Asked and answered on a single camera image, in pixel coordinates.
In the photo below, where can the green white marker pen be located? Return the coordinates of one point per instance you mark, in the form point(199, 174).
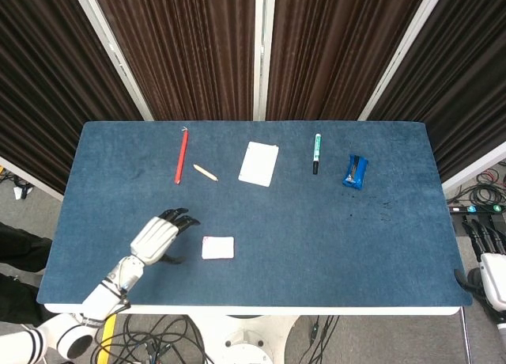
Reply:
point(316, 152)

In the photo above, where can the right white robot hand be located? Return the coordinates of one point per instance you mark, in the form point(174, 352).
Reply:
point(494, 269)

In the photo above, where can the yellow floor bar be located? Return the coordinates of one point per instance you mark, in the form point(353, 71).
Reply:
point(108, 328)

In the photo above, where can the white partition frame post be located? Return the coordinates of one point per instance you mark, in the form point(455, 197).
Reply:
point(263, 51)
point(403, 51)
point(112, 51)

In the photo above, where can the short wooden pencil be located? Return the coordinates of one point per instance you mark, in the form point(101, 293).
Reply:
point(205, 172)

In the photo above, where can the brown pleated curtain panel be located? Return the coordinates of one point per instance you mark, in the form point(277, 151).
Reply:
point(47, 87)
point(462, 75)
point(340, 51)
point(186, 51)

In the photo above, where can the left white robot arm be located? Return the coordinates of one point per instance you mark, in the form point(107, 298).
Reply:
point(100, 296)

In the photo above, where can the long red pencil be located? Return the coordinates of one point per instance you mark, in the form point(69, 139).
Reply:
point(181, 158)

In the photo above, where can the black power strip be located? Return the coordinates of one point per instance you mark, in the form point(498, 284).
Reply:
point(480, 209)

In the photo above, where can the blue snack wrapper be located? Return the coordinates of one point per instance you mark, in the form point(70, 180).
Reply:
point(356, 172)

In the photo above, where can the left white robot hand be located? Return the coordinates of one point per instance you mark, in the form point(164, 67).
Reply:
point(152, 239)

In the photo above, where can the metal table support rod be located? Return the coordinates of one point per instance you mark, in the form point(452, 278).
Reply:
point(466, 336)

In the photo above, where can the white notepad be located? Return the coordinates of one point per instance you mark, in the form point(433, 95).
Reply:
point(259, 164)

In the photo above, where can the person black trouser leg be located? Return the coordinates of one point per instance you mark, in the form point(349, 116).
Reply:
point(17, 300)
point(23, 247)

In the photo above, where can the blue felt table mat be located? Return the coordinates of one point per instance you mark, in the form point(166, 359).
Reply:
point(300, 241)

